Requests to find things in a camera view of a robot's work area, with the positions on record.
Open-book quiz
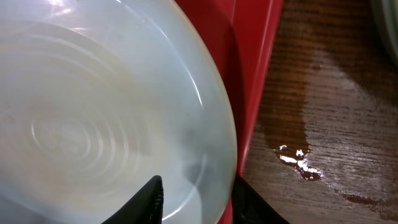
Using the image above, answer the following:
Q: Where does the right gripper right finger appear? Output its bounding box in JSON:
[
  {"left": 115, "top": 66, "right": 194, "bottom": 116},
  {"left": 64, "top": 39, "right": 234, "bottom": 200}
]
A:
[{"left": 232, "top": 176, "right": 289, "bottom": 224}]

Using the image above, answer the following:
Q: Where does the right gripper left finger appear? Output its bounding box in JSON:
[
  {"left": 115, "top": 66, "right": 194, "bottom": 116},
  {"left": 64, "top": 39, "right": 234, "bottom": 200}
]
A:
[{"left": 103, "top": 175, "right": 164, "bottom": 224}]

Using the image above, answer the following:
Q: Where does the light blue plate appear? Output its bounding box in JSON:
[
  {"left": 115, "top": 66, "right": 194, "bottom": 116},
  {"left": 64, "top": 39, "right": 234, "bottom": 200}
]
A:
[
  {"left": 1, "top": 0, "right": 237, "bottom": 223},
  {"left": 369, "top": 0, "right": 397, "bottom": 65}
]

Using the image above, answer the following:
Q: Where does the light blue plate top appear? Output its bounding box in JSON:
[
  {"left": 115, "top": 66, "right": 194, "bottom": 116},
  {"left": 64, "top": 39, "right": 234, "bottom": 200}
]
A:
[{"left": 369, "top": 0, "right": 397, "bottom": 65}]

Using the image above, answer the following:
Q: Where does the red plastic tray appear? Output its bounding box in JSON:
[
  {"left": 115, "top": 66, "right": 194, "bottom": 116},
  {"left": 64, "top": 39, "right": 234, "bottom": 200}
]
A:
[{"left": 174, "top": 0, "right": 284, "bottom": 224}]

